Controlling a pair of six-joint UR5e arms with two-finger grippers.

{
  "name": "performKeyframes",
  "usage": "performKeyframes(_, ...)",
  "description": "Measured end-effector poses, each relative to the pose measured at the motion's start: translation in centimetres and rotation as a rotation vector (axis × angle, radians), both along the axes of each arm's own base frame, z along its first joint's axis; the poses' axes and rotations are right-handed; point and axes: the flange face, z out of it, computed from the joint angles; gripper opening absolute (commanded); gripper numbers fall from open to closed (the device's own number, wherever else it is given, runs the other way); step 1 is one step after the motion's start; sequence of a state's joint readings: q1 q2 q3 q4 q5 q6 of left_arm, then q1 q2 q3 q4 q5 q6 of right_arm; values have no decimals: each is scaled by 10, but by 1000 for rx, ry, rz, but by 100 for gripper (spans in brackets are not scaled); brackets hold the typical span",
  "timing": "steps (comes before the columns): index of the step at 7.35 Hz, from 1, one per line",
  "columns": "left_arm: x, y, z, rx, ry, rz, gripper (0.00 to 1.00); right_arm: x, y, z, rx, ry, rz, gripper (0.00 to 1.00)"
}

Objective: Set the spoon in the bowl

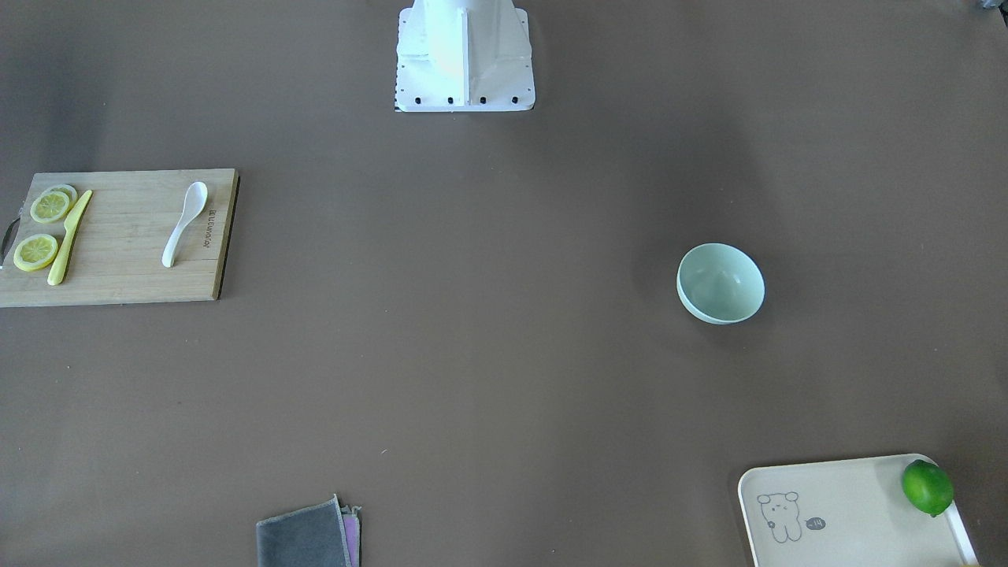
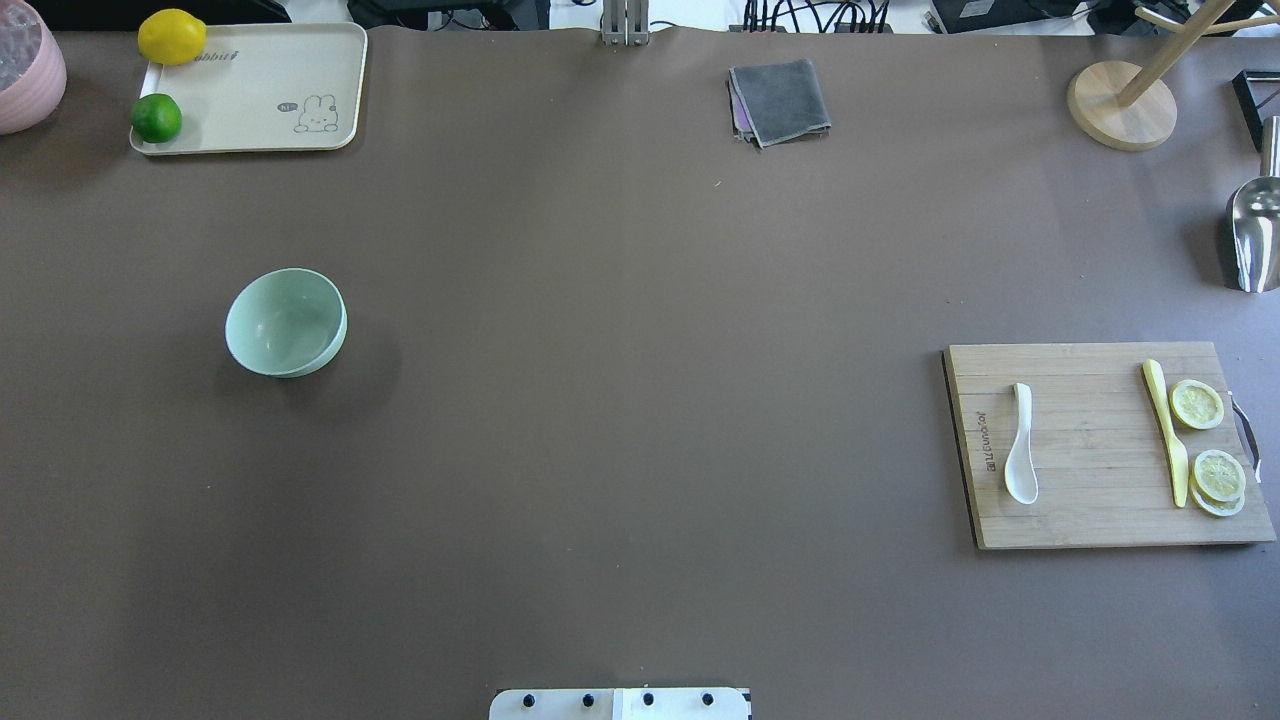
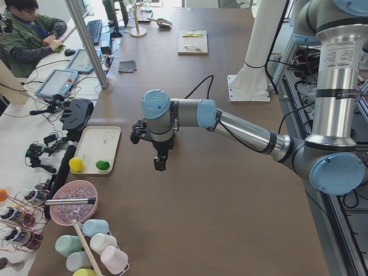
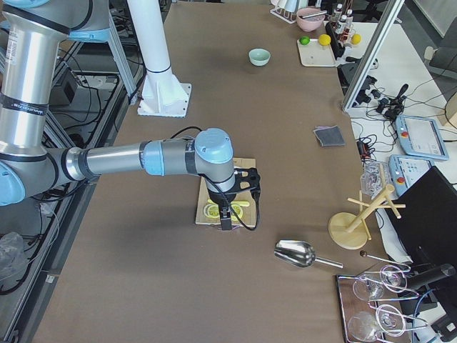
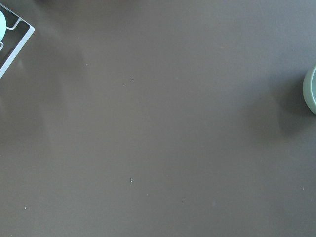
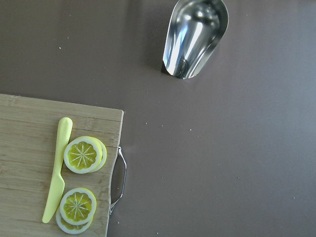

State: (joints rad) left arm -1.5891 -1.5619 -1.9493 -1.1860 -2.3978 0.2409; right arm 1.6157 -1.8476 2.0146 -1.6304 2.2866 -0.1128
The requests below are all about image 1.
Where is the mint green bowl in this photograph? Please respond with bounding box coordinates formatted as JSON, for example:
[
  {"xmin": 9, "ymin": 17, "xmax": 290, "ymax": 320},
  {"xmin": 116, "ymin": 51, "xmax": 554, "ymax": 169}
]
[{"xmin": 676, "ymin": 242, "xmax": 766, "ymax": 325}]

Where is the white ceramic spoon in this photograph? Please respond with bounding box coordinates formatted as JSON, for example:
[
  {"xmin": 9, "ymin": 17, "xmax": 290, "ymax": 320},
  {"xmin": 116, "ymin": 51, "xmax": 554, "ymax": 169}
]
[{"xmin": 161, "ymin": 182, "xmax": 209, "ymax": 269}]

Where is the grey folded cloth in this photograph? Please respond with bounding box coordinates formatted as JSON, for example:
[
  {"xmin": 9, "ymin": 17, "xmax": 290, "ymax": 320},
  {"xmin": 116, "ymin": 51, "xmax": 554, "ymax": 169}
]
[{"xmin": 256, "ymin": 495, "xmax": 362, "ymax": 566}]

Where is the bamboo cutting board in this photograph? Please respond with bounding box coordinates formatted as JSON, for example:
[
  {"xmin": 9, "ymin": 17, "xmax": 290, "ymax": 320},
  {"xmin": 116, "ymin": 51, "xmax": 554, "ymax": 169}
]
[{"xmin": 1, "ymin": 169, "xmax": 240, "ymax": 308}]

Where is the cream rabbit tray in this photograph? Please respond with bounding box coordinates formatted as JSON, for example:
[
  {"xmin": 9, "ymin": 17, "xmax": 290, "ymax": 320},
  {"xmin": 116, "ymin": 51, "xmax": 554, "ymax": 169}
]
[{"xmin": 737, "ymin": 454, "xmax": 979, "ymax": 566}]

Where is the yellow plastic knife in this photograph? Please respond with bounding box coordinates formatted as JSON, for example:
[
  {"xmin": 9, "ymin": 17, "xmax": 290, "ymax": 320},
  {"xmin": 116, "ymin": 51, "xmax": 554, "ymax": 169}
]
[{"xmin": 47, "ymin": 190, "xmax": 93, "ymax": 286}]

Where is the lemon slice upper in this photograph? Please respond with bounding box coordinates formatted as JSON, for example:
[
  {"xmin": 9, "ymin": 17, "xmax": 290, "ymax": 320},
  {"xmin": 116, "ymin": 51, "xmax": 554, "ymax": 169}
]
[{"xmin": 29, "ymin": 191, "xmax": 73, "ymax": 224}]

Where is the lemon slice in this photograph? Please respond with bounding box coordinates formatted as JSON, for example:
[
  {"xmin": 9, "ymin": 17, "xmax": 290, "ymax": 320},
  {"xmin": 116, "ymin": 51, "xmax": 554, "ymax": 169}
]
[
  {"xmin": 12, "ymin": 233, "xmax": 60, "ymax": 272},
  {"xmin": 29, "ymin": 191, "xmax": 73, "ymax": 224}
]

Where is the lemon slice lower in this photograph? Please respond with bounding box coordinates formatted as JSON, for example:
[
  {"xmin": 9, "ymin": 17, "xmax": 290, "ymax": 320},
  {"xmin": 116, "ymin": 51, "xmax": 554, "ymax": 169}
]
[{"xmin": 12, "ymin": 233, "xmax": 60, "ymax": 272}]

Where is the green lime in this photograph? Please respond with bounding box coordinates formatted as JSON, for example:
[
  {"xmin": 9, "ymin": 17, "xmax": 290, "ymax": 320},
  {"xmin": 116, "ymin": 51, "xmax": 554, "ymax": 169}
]
[{"xmin": 901, "ymin": 459, "xmax": 954, "ymax": 517}]

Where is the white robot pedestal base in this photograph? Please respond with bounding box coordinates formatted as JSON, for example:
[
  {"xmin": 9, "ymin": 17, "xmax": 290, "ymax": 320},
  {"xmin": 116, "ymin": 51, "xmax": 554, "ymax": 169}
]
[{"xmin": 394, "ymin": 1, "xmax": 536, "ymax": 113}]

